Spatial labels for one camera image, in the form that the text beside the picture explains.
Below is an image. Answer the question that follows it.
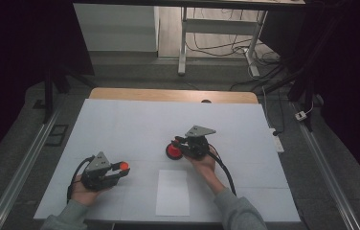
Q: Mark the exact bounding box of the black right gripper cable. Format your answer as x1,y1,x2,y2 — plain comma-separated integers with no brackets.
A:
207,149,237,196

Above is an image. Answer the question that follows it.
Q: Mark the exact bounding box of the white paper sheet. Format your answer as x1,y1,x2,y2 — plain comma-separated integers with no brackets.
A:
155,169,191,218

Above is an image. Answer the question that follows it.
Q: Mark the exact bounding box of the white power strip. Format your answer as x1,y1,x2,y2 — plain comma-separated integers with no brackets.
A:
268,127,285,153

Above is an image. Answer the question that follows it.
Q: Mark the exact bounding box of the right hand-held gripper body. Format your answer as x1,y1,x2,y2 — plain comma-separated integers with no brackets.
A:
181,125,216,161

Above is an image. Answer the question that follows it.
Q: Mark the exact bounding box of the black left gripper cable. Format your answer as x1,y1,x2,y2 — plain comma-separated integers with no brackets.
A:
66,155,96,204

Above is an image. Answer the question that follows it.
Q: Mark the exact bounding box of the white desk frame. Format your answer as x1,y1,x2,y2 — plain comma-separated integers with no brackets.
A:
177,6,269,79

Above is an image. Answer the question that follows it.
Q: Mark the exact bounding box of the large white table cover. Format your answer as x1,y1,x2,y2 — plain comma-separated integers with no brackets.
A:
34,98,302,223

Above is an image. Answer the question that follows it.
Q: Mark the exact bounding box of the white cabinet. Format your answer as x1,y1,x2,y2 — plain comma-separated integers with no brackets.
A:
73,3,160,53

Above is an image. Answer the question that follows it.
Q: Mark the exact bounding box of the person's left hand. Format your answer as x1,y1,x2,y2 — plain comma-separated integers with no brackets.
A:
71,178,110,206

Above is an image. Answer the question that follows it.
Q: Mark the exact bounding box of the black floor plate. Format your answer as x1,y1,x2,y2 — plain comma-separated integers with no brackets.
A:
44,124,70,148

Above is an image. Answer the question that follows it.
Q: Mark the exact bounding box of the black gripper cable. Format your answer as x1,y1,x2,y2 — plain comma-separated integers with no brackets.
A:
207,149,237,196
66,155,96,204

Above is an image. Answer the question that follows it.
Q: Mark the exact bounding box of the wooden table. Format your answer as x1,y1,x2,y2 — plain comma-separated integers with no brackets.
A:
88,87,259,104

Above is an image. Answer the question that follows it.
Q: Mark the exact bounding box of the black metal stand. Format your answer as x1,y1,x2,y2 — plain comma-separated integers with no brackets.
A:
262,60,318,132
42,61,97,125

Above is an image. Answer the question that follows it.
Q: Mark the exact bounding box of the round red ink pad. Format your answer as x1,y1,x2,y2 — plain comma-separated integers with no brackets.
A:
165,142,184,161

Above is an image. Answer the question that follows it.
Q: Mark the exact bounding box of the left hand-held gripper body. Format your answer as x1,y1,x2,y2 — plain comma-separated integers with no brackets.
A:
80,151,122,193

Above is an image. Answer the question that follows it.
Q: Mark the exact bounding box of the aluminium floor rail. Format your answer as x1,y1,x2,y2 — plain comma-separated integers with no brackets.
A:
0,104,61,230
291,102,360,230

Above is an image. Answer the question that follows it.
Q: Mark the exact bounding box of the person's right hand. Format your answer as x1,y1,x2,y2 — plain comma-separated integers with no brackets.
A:
184,145,219,188

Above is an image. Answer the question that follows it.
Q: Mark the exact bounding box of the tangle of floor cables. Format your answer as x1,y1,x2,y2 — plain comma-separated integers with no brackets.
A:
186,8,282,66

